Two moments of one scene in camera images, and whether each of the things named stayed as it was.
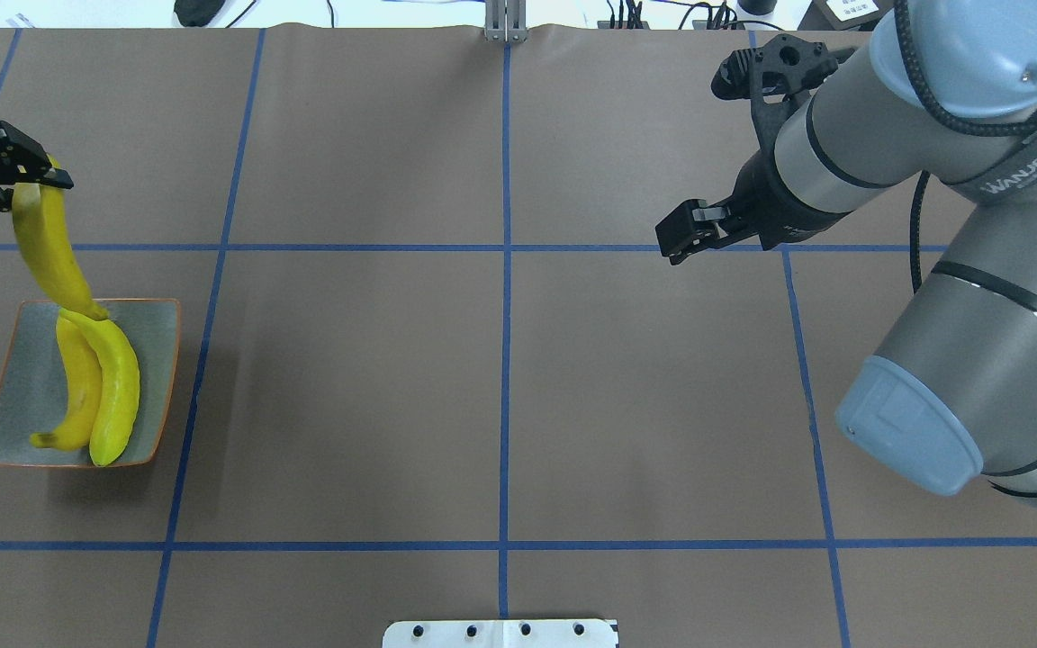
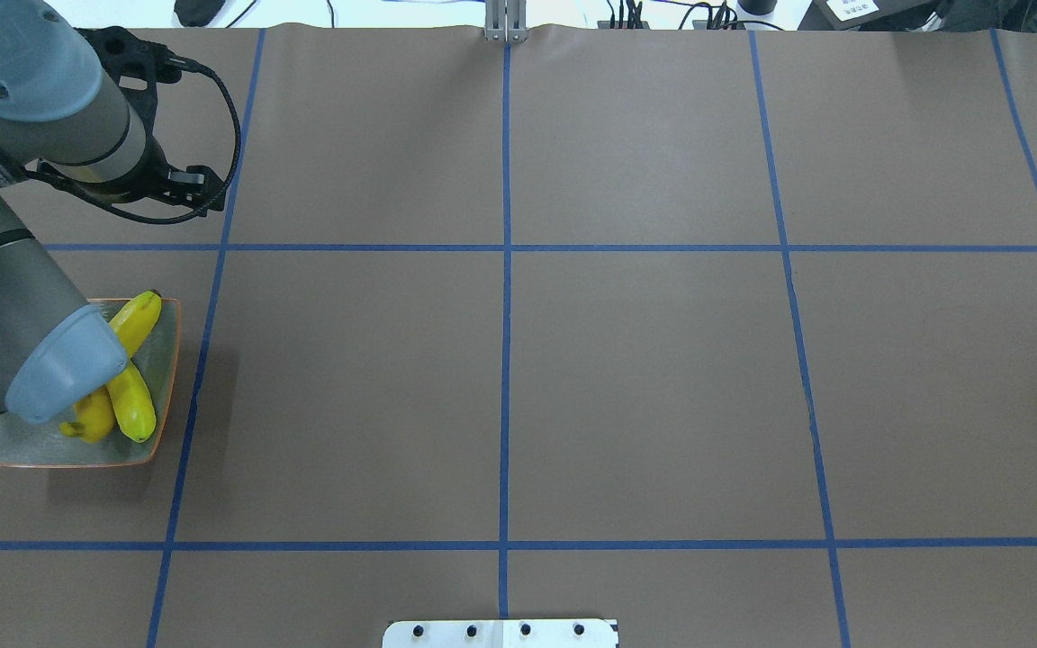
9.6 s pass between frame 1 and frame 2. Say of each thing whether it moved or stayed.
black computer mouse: stayed
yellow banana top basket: moved
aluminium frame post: stayed
